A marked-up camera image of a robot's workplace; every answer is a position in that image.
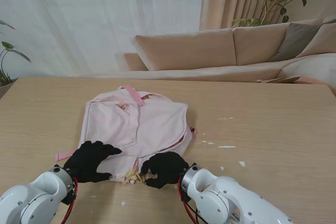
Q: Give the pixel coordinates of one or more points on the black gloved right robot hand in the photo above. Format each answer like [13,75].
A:
[168,166]

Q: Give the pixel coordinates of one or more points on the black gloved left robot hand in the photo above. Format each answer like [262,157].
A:
[86,161]

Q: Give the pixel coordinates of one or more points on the yellow tassel zipper charm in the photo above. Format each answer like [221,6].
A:
[131,176]

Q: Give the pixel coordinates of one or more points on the pale pink backpack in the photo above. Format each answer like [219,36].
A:
[136,124]

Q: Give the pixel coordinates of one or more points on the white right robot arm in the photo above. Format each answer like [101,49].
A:
[225,197]

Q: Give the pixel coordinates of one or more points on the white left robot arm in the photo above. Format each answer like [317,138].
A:
[34,197]

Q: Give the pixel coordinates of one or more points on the beige sofa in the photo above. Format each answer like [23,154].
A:
[189,51]

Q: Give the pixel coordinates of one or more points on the broad leaf green plant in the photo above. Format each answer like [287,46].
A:
[10,47]

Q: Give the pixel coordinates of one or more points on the flat wooden tray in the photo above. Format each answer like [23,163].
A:
[286,79]

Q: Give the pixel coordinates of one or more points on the white sheer curtain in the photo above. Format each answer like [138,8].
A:
[105,11]

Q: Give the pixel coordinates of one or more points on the white sofa cushion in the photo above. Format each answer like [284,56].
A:
[312,68]

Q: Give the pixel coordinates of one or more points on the beige pleated curtain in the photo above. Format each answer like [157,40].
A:
[225,1]

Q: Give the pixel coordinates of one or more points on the grey brown sofa cushion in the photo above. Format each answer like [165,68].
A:
[296,40]

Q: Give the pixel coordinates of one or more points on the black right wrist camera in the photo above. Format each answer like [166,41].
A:
[185,196]

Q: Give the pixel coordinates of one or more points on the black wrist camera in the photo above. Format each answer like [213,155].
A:
[68,196]
[185,196]

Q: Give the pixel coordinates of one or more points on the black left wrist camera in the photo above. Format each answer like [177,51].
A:
[68,196]

